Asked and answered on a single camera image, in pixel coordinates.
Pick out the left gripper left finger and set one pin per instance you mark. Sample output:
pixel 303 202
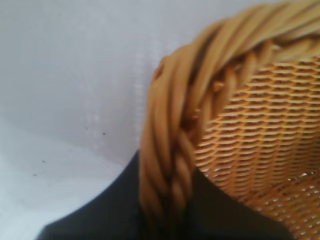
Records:
pixel 107 215

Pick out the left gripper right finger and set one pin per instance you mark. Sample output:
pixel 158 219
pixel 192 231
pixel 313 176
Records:
pixel 220 220

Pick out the brown woven wicker basket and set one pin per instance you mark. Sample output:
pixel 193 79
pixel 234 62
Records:
pixel 250 125

